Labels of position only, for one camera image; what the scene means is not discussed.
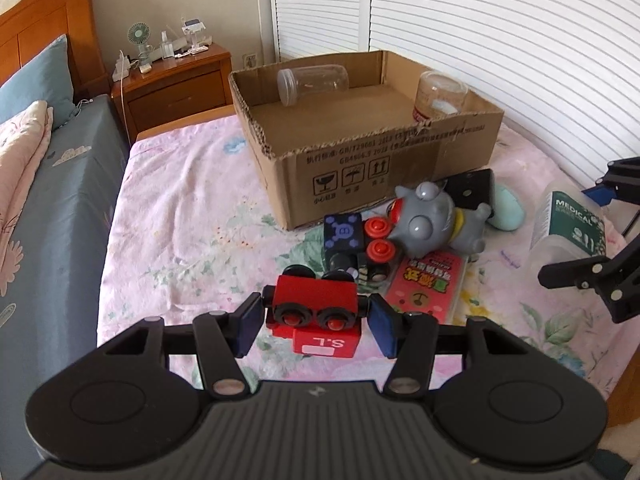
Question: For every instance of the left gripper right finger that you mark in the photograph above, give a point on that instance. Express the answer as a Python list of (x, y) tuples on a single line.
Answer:
[(410, 340)]

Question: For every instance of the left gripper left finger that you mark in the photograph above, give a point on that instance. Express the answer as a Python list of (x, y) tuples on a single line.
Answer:
[(221, 338)]

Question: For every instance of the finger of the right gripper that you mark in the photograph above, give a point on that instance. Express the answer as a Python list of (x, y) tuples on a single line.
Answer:
[(602, 194), (582, 273)]

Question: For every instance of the medical wipes plastic canister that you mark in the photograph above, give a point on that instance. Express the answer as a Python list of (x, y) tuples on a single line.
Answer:
[(567, 226)]

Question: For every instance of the pink red book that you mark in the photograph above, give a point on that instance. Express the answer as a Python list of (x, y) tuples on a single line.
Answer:
[(429, 285)]

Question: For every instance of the red toy cube robot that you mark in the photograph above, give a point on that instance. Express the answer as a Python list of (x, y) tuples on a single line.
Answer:
[(320, 315)]

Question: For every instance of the black toy cube robot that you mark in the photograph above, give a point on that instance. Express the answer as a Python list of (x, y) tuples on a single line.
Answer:
[(360, 247)]

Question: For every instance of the grey elephant toy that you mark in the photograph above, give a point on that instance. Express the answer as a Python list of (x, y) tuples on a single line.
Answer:
[(426, 219)]

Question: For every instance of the teal oval object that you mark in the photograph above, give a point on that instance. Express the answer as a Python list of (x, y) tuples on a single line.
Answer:
[(508, 214)]

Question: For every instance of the pink floral cloth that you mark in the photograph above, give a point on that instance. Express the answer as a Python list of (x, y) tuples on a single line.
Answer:
[(193, 231)]

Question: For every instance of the black rectangular case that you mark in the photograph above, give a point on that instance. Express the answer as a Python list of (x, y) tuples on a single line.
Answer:
[(470, 189)]

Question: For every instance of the blue bed sheet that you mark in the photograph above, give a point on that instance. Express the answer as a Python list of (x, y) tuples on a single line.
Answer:
[(49, 308)]

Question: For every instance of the cardboard box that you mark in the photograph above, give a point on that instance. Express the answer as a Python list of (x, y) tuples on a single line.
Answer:
[(347, 150)]

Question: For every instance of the wooden nightstand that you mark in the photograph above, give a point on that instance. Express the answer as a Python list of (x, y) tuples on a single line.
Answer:
[(173, 89)]

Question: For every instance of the clear plastic jar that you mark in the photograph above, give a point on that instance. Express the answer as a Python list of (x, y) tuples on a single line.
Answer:
[(299, 82)]

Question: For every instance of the pink floral quilt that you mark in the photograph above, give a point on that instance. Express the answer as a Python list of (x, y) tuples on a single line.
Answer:
[(25, 138)]

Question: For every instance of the white power strip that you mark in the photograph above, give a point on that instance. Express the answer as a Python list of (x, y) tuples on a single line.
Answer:
[(122, 67)]

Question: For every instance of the clear spray bottle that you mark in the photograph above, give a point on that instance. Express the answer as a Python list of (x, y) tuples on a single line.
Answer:
[(166, 47)]

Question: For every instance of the blue pillow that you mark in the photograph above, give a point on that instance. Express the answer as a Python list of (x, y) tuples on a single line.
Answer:
[(46, 77)]

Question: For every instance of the white box on nightstand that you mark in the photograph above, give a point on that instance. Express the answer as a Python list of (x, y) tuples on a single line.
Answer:
[(193, 29)]

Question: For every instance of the small green desk fan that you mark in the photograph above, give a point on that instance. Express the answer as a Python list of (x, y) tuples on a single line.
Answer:
[(138, 34)]

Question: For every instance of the wooden headboard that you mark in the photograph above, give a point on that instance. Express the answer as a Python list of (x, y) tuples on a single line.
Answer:
[(28, 27)]

